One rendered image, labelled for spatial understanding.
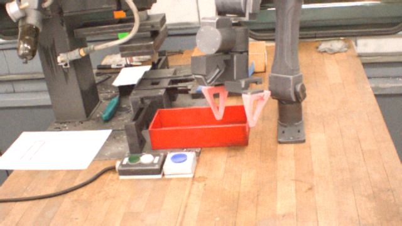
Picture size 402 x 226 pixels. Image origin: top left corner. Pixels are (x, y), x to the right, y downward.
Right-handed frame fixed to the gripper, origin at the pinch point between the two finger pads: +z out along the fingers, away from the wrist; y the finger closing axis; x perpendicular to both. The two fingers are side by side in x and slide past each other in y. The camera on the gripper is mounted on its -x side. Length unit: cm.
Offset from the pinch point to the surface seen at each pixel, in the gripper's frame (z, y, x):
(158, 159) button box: 12.1, -19.5, -5.8
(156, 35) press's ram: -15.8, -40.0, 10.6
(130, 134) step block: 7.9, -30.8, -5.7
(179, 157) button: 11.1, -15.0, -3.1
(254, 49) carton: -8, -46, 59
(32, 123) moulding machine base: 32, -158, 22
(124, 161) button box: 12.8, -26.1, -11.2
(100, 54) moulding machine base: -4, -118, 40
